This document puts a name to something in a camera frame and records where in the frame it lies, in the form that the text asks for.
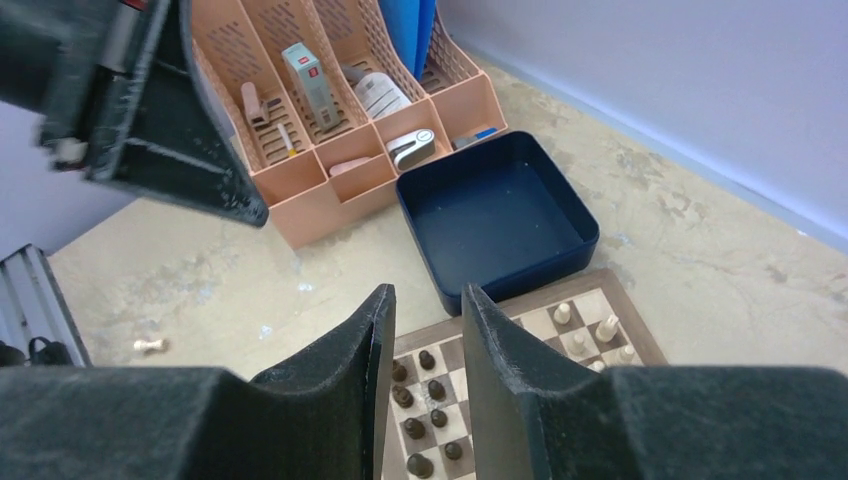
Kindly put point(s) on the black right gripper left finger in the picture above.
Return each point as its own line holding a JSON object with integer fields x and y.
{"x": 319, "y": 414}

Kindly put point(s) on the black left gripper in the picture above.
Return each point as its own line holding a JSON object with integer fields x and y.
{"x": 121, "y": 99}

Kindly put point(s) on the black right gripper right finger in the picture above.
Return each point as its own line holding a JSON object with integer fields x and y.
{"x": 712, "y": 422}

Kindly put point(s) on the light pawn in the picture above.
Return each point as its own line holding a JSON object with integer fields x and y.
{"x": 150, "y": 346}

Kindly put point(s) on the wooden chess board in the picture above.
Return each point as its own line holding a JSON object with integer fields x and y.
{"x": 486, "y": 394}

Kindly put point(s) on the grey box red label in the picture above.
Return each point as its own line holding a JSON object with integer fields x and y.
{"x": 307, "y": 73}

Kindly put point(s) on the peach plastic file organizer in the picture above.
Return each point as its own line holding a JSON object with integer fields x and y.
{"x": 316, "y": 183}

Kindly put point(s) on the dark blue tray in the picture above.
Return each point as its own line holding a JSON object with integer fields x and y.
{"x": 499, "y": 214}

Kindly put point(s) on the white paper pack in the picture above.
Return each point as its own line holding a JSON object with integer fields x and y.
{"x": 376, "y": 91}

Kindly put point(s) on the white stapler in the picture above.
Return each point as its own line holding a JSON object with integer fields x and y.
{"x": 411, "y": 147}

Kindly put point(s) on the blue folder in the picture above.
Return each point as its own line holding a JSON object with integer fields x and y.
{"x": 410, "y": 23}

